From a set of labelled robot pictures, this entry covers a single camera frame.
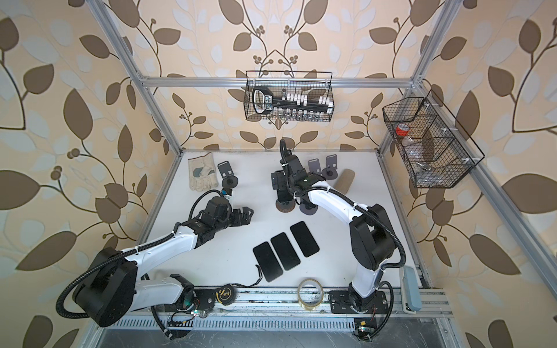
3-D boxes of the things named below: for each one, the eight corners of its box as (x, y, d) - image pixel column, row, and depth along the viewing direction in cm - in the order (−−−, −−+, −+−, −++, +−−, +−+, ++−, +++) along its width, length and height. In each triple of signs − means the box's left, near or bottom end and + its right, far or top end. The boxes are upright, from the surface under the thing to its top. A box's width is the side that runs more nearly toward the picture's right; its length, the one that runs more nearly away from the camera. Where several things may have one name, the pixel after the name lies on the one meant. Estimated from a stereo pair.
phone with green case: (285, 272, 83) (285, 270, 81) (270, 240, 91) (269, 238, 89) (300, 263, 85) (300, 261, 83) (284, 233, 93) (284, 231, 91)
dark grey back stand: (221, 188, 108) (215, 173, 98) (224, 176, 113) (218, 160, 103) (236, 188, 108) (231, 173, 98) (239, 176, 113) (234, 160, 103)
